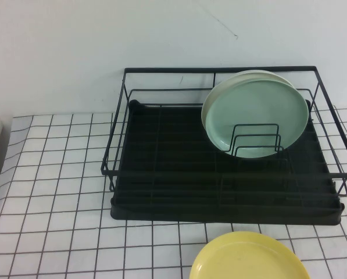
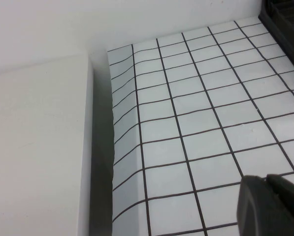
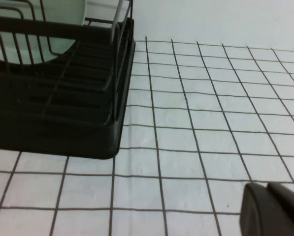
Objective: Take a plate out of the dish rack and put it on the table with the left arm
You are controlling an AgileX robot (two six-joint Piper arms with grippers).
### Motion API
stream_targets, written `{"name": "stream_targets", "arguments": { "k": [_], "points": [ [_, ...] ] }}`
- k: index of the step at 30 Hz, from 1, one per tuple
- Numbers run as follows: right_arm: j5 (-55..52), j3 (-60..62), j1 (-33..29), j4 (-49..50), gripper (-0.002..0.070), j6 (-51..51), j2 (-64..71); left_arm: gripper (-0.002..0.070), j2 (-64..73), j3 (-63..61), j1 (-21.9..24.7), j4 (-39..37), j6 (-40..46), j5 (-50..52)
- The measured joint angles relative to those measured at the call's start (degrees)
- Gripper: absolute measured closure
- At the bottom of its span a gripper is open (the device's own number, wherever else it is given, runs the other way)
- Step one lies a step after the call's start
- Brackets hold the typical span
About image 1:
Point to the green round plate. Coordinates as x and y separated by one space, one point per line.
254 110

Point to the black dish drying rack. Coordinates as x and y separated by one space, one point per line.
167 212

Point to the cream round plate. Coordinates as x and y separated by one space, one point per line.
248 75

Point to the yellow round plate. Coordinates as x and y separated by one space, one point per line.
248 258

